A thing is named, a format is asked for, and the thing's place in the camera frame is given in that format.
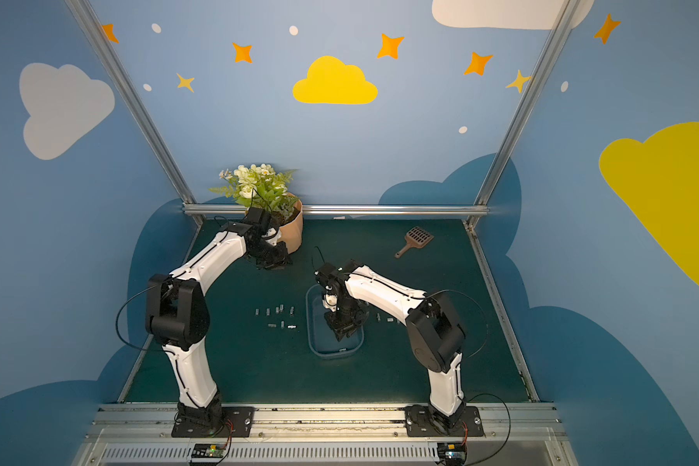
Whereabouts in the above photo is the clear plastic storage box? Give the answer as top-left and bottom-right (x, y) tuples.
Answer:
(306, 285), (365, 359)

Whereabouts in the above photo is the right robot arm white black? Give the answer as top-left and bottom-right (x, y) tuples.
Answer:
(314, 261), (466, 432)

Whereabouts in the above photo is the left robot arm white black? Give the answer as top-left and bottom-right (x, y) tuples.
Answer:
(146, 223), (289, 438)

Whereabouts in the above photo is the terracotta flower pot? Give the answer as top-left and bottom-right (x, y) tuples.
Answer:
(273, 192), (304, 254)

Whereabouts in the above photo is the green table mat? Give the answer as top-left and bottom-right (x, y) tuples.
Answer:
(118, 217), (531, 405)

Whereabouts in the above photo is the white flowers green plant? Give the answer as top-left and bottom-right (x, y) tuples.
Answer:
(210, 163), (298, 224)

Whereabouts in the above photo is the small brown slotted scoop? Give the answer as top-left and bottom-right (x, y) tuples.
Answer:
(394, 226), (434, 258)

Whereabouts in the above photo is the aluminium back crossbar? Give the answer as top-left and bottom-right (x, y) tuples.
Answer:
(183, 203), (489, 217)

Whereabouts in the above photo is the right controller board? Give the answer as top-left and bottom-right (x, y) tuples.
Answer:
(437, 443), (467, 466)

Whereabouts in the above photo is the controller board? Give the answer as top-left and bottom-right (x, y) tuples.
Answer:
(437, 443), (467, 466)
(190, 443), (227, 465)

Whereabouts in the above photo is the left controller board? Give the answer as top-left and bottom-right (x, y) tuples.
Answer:
(190, 443), (227, 465)

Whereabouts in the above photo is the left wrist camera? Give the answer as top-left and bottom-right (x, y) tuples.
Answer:
(242, 207), (280, 243)

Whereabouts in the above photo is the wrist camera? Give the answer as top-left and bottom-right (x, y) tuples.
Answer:
(242, 207), (280, 243)
(315, 262), (349, 312)

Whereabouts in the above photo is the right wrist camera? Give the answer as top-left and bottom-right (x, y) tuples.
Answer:
(315, 262), (349, 312)

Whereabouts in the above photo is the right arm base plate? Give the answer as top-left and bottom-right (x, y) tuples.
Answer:
(404, 404), (485, 437)

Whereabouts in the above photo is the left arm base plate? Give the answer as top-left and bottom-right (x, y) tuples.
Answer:
(171, 406), (256, 439)

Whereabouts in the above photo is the left aluminium frame post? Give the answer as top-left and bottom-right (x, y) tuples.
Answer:
(65, 0), (196, 207)

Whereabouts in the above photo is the aluminium frame post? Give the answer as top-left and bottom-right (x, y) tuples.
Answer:
(65, 0), (196, 207)
(465, 0), (583, 232)

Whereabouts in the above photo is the aluminium front rail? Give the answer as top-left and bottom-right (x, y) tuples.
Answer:
(73, 401), (578, 465)

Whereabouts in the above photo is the right aluminium frame post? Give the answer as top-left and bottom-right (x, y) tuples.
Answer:
(465, 0), (583, 232)

